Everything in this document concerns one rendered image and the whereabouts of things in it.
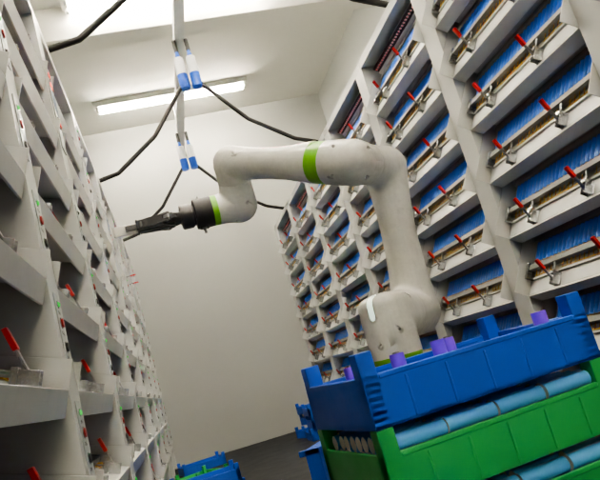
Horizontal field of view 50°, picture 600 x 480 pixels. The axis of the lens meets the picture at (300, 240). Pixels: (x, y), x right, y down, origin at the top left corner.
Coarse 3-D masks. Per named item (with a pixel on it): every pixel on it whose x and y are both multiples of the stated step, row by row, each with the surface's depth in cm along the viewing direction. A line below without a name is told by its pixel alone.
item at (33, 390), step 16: (16, 352) 87; (0, 368) 103; (16, 368) 87; (32, 368) 104; (48, 368) 105; (64, 368) 105; (0, 384) 66; (16, 384) 86; (32, 384) 86; (48, 384) 104; (64, 384) 104; (0, 400) 66; (16, 400) 73; (32, 400) 80; (48, 400) 89; (64, 400) 101; (0, 416) 67; (16, 416) 73; (32, 416) 81; (48, 416) 90; (64, 416) 102
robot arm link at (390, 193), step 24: (384, 168) 168; (384, 192) 173; (408, 192) 175; (384, 216) 174; (408, 216) 173; (384, 240) 175; (408, 240) 172; (408, 264) 170; (408, 288) 169; (432, 288) 172; (432, 312) 167
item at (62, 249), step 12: (36, 168) 122; (36, 180) 121; (48, 216) 131; (48, 228) 132; (60, 228) 143; (48, 240) 154; (60, 240) 144; (60, 252) 166; (72, 252) 160; (84, 252) 179; (72, 264) 164; (84, 264) 178
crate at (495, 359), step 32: (480, 320) 93; (576, 320) 75; (448, 352) 69; (480, 352) 70; (512, 352) 72; (544, 352) 73; (576, 352) 74; (320, 384) 83; (352, 384) 68; (384, 384) 66; (416, 384) 67; (448, 384) 68; (480, 384) 69; (512, 384) 70; (320, 416) 81; (352, 416) 70; (384, 416) 65; (416, 416) 66
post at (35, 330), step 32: (0, 128) 113; (0, 192) 110; (0, 224) 109; (32, 224) 110; (0, 288) 107; (0, 320) 105; (32, 320) 106; (0, 352) 104; (32, 352) 105; (64, 352) 108; (0, 448) 101; (32, 448) 102; (64, 448) 102
